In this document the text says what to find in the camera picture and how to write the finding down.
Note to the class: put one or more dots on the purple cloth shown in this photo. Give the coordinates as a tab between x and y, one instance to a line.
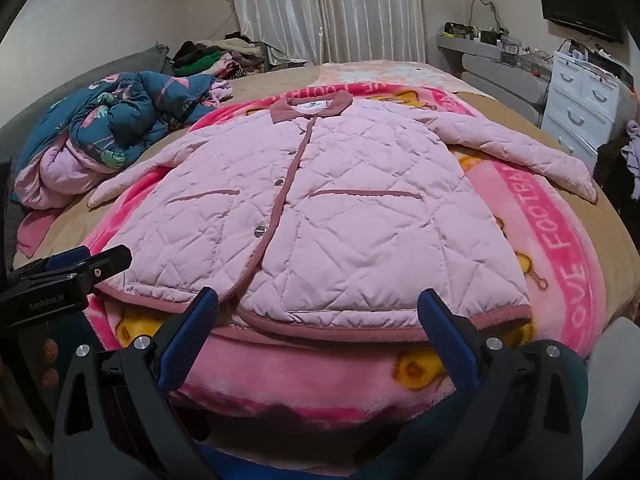
634	160

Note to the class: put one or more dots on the pink towel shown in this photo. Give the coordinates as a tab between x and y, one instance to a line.
35	230

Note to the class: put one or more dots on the bed with tan sheet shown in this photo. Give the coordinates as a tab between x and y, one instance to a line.
614	230

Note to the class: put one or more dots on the white smooth object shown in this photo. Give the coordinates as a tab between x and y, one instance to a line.
615	385

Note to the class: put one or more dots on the white striped curtain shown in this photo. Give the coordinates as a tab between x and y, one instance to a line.
340	5

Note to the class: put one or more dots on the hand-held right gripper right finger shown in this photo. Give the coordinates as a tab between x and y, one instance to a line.
445	335

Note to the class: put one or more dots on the pink printed blanket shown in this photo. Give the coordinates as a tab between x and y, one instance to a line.
540	240

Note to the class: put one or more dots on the blue floral quilt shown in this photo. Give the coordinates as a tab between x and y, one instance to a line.
125	110

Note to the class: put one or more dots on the pile of folded clothes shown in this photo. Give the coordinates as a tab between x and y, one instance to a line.
210	57

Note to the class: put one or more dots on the clutter of small items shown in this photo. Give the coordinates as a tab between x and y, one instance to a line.
505	42

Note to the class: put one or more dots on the pink quilted jacket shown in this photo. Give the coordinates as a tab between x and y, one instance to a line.
350	200

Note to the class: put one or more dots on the white drawer chest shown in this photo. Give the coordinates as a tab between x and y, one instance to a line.
575	100

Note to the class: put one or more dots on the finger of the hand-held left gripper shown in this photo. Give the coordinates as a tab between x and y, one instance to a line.
67	257
107	260

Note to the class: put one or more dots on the dark clothes heap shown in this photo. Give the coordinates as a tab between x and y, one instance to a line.
610	157

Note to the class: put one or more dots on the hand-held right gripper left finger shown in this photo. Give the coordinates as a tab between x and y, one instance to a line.
185	341

